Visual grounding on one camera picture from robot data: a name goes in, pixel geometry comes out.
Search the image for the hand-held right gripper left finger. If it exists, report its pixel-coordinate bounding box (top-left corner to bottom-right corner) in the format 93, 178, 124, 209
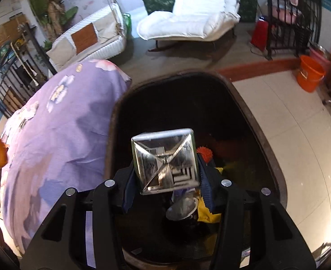
19, 166, 140, 270

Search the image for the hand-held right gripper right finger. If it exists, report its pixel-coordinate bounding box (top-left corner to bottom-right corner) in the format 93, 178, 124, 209
196, 152, 318, 270

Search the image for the yellow packet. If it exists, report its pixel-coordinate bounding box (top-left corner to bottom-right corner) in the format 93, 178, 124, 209
197, 167, 225, 223

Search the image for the white drink carton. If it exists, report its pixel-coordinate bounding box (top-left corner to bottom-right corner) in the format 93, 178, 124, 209
131, 128, 202, 196

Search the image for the black trash bin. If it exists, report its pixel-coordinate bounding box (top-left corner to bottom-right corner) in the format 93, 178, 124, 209
105, 72, 288, 270

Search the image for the orange bucket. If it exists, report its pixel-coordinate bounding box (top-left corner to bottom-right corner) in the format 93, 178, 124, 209
296, 55, 327, 93

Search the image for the white wicker swing sofa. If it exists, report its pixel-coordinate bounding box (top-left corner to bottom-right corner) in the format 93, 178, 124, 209
46, 3, 127, 72

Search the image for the beige cushion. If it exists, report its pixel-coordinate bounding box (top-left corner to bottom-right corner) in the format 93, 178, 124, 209
94, 14, 119, 41
46, 38, 78, 70

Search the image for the red container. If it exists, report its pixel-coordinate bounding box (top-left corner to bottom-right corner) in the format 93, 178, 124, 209
251, 20, 270, 52

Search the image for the orange cushion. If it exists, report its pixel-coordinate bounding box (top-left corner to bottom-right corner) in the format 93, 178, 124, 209
71, 22, 98, 55

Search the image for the green plastic bag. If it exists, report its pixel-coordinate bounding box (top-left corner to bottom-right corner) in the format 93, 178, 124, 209
122, 13, 133, 39

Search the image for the white lounge chair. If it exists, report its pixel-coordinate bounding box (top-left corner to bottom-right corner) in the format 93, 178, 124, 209
137, 0, 241, 53

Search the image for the pink basin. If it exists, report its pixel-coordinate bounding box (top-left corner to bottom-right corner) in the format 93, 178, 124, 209
309, 48, 331, 68

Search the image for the black iron railing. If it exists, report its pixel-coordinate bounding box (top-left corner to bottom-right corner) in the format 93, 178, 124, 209
0, 22, 58, 119

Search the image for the black iron rack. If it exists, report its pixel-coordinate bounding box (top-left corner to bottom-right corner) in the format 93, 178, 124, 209
265, 0, 323, 60

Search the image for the green patterned cabinet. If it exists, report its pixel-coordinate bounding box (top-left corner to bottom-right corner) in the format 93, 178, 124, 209
141, 0, 257, 23

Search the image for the artificial tree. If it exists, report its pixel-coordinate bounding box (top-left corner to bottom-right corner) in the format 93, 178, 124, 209
21, 0, 79, 44

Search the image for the white swing rope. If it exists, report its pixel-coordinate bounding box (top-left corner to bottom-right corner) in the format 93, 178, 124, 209
105, 0, 124, 38
11, 42, 38, 87

